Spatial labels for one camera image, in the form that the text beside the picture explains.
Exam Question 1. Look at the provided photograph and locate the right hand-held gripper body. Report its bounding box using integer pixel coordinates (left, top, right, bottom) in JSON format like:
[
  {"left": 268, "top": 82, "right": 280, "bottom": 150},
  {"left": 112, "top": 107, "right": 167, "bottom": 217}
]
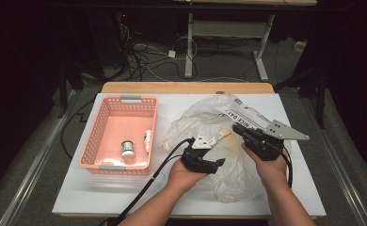
[{"left": 245, "top": 120, "right": 311, "bottom": 162}]

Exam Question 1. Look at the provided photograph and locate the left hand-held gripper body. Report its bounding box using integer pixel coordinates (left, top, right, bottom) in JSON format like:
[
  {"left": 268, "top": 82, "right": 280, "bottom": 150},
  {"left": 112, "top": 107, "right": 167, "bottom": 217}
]
[{"left": 181, "top": 134, "right": 219, "bottom": 175}]

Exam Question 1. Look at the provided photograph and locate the clear plastic bag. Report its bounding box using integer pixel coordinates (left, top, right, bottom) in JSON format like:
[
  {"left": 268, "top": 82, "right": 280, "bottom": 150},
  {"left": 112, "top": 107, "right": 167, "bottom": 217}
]
[{"left": 162, "top": 93, "right": 295, "bottom": 204}]

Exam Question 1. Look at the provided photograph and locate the pink perforated plastic basket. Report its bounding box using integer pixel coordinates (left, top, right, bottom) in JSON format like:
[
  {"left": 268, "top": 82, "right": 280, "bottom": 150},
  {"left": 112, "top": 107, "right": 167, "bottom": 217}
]
[{"left": 78, "top": 95, "right": 158, "bottom": 176}]

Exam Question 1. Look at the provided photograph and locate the person's left hand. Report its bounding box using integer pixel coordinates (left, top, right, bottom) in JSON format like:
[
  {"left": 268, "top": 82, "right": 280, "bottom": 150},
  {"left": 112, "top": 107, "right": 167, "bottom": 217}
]
[{"left": 168, "top": 159, "right": 210, "bottom": 193}]

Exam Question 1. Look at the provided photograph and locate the person's right hand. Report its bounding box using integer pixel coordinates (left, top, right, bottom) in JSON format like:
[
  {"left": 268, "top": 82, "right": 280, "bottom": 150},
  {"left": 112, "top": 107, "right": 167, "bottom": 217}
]
[{"left": 241, "top": 144, "right": 291, "bottom": 191}]

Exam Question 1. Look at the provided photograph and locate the small white bottle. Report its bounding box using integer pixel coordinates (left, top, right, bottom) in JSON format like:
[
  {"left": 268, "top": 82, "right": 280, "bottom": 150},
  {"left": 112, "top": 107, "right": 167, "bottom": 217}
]
[{"left": 143, "top": 129, "right": 153, "bottom": 154}]

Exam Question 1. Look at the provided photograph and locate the wooden table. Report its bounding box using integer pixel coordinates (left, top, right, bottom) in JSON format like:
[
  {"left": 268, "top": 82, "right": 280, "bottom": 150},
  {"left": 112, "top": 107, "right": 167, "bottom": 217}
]
[{"left": 101, "top": 81, "right": 276, "bottom": 95}]

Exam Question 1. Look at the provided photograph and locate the small green and white jar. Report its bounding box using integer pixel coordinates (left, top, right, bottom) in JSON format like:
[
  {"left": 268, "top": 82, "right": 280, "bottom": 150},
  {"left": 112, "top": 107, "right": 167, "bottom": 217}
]
[{"left": 120, "top": 139, "right": 136, "bottom": 160}]

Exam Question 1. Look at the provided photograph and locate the black stand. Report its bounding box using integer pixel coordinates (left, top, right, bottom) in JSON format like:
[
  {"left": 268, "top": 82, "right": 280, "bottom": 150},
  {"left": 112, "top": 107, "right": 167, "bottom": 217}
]
[
  {"left": 273, "top": 60, "right": 327, "bottom": 130},
  {"left": 56, "top": 60, "right": 86, "bottom": 120}
]

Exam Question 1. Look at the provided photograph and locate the white-legged wooden desk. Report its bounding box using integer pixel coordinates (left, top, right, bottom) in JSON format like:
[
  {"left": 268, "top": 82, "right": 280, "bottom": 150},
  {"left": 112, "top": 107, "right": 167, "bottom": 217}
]
[{"left": 171, "top": 0, "right": 318, "bottom": 82}]

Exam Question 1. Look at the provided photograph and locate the white board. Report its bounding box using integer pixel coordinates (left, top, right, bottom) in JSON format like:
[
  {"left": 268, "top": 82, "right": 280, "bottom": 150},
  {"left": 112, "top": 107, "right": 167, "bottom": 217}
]
[{"left": 52, "top": 92, "right": 327, "bottom": 218}]

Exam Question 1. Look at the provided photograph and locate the black computer tower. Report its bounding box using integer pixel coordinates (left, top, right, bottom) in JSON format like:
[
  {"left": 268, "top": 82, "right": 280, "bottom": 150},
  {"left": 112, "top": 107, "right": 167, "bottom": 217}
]
[{"left": 115, "top": 10, "right": 136, "bottom": 69}]

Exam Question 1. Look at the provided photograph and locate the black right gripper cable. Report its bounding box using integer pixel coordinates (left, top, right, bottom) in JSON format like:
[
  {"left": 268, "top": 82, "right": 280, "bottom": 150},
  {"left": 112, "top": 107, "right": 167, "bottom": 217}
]
[{"left": 280, "top": 146, "right": 295, "bottom": 189}]

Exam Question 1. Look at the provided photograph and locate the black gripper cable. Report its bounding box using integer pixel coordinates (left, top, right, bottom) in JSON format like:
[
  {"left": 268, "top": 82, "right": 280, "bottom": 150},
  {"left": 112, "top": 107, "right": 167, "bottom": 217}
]
[
  {"left": 280, "top": 146, "right": 295, "bottom": 189},
  {"left": 99, "top": 137, "right": 196, "bottom": 226}
]

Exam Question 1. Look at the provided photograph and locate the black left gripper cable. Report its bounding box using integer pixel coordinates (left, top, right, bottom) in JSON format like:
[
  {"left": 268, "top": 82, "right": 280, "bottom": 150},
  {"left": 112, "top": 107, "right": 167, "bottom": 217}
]
[{"left": 99, "top": 137, "right": 196, "bottom": 226}]

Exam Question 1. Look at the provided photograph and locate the metal floor rail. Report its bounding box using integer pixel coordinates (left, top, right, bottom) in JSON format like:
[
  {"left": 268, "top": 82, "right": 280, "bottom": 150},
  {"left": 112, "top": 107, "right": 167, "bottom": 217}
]
[
  {"left": 298, "top": 90, "right": 367, "bottom": 226},
  {"left": 0, "top": 89, "right": 81, "bottom": 226}
]

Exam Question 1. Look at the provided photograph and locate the tangle of floor cables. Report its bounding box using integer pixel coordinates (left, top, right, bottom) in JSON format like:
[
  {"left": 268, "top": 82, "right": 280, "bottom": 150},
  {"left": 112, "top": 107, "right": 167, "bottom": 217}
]
[{"left": 119, "top": 23, "right": 199, "bottom": 83}]

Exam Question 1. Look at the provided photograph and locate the black floor cable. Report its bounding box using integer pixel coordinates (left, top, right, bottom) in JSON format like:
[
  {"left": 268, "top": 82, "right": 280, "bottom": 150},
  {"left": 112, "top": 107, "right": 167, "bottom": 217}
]
[{"left": 60, "top": 99, "right": 95, "bottom": 160}]

